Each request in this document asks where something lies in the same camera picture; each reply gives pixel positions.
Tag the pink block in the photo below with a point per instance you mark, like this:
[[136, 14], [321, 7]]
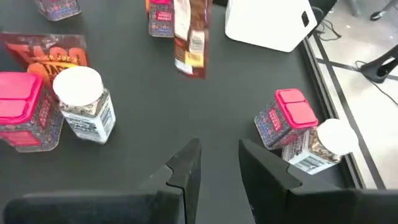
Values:
[[59, 9]]

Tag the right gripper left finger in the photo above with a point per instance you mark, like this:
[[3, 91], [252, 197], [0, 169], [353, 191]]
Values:
[[180, 193]]

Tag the white plastic bin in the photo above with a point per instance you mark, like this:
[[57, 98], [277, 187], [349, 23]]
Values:
[[267, 21]]

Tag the white-lid spice jar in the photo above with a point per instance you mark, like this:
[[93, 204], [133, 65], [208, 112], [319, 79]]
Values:
[[337, 137], [77, 85]]

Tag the black stand base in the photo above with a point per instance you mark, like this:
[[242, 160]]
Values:
[[373, 73]]

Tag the black aluminium table frame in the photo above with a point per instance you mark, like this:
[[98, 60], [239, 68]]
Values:
[[326, 93]]

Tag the pink-lid spice jar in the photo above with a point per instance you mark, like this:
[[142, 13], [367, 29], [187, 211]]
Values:
[[18, 99], [295, 109], [160, 21]]

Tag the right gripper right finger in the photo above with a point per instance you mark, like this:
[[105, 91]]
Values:
[[267, 193]]

